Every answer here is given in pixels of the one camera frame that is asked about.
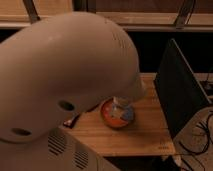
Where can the wooden shelf rack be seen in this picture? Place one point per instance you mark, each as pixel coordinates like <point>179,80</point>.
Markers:
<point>133,15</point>

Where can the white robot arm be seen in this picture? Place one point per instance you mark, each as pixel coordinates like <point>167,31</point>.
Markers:
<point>51,71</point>

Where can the orange ceramic bowl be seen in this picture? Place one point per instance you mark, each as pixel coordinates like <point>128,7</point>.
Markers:
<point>110,121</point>

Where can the blue cloth piece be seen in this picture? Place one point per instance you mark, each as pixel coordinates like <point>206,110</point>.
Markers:
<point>128,115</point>

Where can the right dark side panel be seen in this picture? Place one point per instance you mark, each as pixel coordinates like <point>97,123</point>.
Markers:
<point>180,93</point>

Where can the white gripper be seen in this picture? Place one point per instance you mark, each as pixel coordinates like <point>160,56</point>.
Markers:
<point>121,102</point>

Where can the dark red small object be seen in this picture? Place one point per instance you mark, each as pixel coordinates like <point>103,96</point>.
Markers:
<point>71,122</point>

